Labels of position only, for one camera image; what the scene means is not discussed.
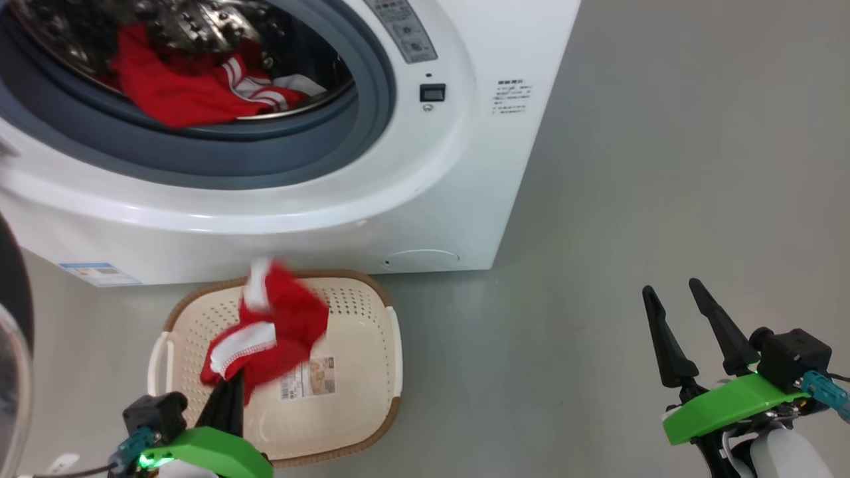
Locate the washing machine door edge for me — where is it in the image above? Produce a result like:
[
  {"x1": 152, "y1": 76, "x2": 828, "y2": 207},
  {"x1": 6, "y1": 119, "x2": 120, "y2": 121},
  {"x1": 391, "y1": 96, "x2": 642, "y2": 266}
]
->
[{"x1": 0, "y1": 212, "x2": 35, "y2": 478}]

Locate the grey instruction sticker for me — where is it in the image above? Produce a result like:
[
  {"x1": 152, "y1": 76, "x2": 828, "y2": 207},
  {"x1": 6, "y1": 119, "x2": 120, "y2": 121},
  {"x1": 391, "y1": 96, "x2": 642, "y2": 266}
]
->
[{"x1": 364, "y1": 0, "x2": 439, "y2": 64}]

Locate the right cable with teal connector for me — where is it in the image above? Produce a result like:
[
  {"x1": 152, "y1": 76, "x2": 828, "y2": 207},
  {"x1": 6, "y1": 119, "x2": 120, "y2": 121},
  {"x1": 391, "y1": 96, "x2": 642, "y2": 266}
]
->
[{"x1": 800, "y1": 370, "x2": 850, "y2": 423}]

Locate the red garment with white band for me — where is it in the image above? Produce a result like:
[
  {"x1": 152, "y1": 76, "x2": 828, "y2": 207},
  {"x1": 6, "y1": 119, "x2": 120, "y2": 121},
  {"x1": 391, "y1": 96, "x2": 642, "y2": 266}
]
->
[{"x1": 200, "y1": 259, "x2": 331, "y2": 406}]

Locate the cream perforated laundry basket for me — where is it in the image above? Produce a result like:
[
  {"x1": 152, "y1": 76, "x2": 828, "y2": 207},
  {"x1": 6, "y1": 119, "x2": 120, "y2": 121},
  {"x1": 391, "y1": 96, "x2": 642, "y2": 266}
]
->
[{"x1": 147, "y1": 270, "x2": 403, "y2": 469}]

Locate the printed paper label sticker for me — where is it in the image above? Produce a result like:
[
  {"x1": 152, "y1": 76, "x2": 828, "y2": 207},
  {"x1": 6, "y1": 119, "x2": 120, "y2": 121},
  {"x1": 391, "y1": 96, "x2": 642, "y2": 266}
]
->
[{"x1": 280, "y1": 357, "x2": 337, "y2": 401}]

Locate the round white filter cover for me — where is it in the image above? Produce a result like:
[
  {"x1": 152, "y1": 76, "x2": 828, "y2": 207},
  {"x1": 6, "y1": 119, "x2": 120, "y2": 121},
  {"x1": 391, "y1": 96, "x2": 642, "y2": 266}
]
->
[{"x1": 385, "y1": 250, "x2": 460, "y2": 272}]

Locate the small printed text sticker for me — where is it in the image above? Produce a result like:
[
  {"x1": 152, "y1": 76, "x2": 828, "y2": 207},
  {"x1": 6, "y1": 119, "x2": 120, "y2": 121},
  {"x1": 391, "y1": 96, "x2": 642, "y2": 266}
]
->
[{"x1": 492, "y1": 79, "x2": 534, "y2": 115}]

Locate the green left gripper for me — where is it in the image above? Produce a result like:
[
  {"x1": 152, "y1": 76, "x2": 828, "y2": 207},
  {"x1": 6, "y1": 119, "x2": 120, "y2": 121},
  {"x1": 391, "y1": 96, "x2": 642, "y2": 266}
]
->
[{"x1": 138, "y1": 372, "x2": 274, "y2": 478}]

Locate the red garment with white stripes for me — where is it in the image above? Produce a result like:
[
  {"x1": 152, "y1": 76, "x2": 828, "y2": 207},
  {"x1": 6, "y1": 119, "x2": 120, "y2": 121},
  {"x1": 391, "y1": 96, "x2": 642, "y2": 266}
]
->
[{"x1": 110, "y1": 23, "x2": 327, "y2": 129}]

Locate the washing machine drum opening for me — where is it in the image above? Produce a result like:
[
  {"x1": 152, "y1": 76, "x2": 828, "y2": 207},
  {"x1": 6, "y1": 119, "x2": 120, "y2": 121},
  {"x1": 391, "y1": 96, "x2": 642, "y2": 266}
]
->
[{"x1": 7, "y1": 0, "x2": 357, "y2": 121}]

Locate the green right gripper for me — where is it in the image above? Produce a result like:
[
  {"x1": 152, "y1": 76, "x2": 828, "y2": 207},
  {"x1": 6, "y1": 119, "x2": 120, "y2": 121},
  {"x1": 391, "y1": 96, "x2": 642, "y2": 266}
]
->
[{"x1": 641, "y1": 278, "x2": 813, "y2": 478}]

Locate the blue energy label sticker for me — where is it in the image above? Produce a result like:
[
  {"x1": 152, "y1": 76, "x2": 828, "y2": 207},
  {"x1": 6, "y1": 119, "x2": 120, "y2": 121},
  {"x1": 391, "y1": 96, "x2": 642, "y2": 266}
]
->
[{"x1": 58, "y1": 262, "x2": 142, "y2": 287}]

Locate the white front-load washing machine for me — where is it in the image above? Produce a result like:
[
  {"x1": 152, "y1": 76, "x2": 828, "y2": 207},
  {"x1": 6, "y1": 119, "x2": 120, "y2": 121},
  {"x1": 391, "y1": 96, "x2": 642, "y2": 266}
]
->
[{"x1": 0, "y1": 0, "x2": 582, "y2": 287}]

